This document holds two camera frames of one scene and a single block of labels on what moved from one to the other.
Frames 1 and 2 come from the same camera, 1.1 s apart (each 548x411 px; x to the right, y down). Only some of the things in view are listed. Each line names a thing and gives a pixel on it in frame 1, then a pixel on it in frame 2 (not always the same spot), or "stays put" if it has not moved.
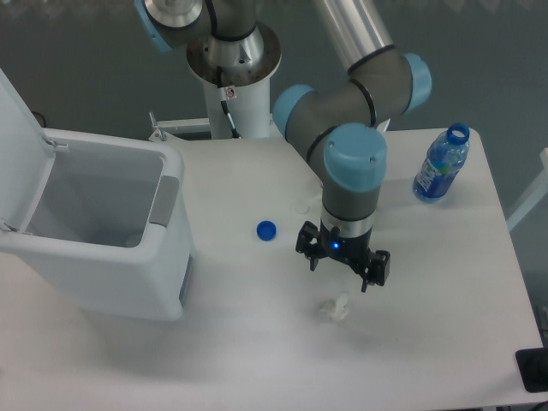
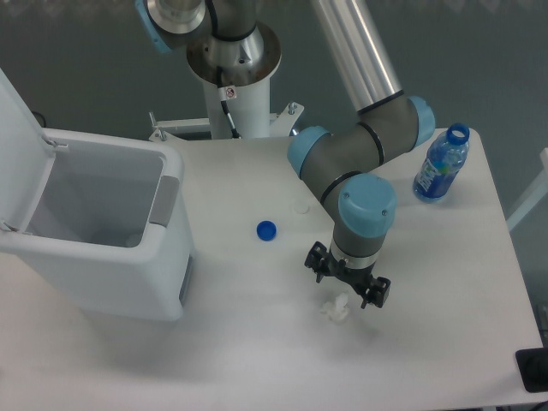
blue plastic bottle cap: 266,230 stays put
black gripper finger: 378,269 -> 378,293
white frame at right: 539,192 stays put
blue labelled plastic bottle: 442,163 stays put
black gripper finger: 311,242 -> 318,260
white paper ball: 336,309 stays put
